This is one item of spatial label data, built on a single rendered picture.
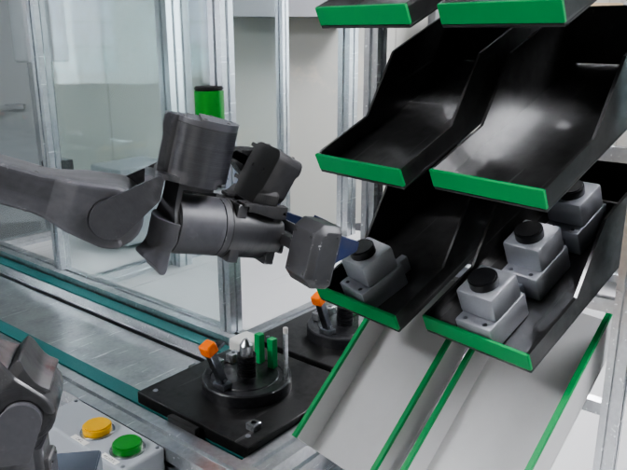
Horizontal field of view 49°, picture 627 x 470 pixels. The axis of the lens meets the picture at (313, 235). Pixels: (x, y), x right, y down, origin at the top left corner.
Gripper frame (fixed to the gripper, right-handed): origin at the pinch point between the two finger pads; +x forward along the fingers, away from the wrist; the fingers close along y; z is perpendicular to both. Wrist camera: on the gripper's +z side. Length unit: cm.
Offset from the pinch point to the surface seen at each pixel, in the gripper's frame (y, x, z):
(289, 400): 18.6, 16.9, -30.2
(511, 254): -12.4, 17.1, 2.7
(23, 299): 99, -2, -44
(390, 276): -2.1, 10.6, -3.6
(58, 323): 81, 1, -43
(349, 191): 114, 98, -11
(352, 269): 0.2, 6.6, -3.6
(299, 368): 26.4, 23.5, -29.0
